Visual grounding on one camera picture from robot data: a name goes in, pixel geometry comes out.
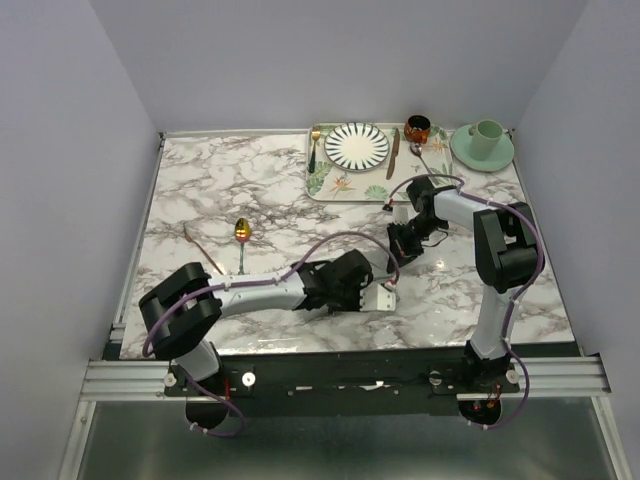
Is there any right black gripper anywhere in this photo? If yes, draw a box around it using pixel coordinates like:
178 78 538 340
387 215 446 274

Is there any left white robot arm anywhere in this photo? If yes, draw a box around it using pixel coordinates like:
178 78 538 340
139 250 373 395

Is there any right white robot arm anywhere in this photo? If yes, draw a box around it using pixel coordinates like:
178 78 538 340
387 174 545 392

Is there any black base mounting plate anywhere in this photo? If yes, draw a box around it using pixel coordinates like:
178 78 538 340
165 347 520 418

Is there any silver spoon on tray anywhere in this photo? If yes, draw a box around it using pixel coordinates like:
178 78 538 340
410 142 434 174

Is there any copper knife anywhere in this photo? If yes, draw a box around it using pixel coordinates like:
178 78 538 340
385 128 400 180

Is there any floral serving tray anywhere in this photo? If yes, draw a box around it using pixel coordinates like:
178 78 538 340
306 123 457 203

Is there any iridescent gold spoon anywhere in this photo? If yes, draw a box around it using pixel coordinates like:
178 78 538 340
234 217 252 275

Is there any striped white plate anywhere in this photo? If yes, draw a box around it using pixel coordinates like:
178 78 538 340
324 122 390 172

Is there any orange black mug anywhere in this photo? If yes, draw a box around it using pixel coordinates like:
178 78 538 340
404 115 431 145

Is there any green saucer plate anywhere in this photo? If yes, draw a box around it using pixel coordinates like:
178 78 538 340
450 124 515 172

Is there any green cup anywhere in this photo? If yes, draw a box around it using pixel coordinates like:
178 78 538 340
468 119 503 161

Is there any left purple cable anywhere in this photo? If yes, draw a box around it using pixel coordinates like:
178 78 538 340
142 232 402 440

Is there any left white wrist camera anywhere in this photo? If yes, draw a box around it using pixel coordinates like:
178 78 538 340
359 283 397 312

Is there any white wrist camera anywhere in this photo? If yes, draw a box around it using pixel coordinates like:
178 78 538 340
359 283 397 312
392 205 409 225

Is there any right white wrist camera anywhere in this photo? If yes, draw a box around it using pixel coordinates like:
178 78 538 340
392 205 409 225

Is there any gold green-handled fork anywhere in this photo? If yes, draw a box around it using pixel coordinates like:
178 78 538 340
307 126 321 174

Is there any aluminium frame rail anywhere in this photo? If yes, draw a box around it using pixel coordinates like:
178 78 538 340
80 357 611 402

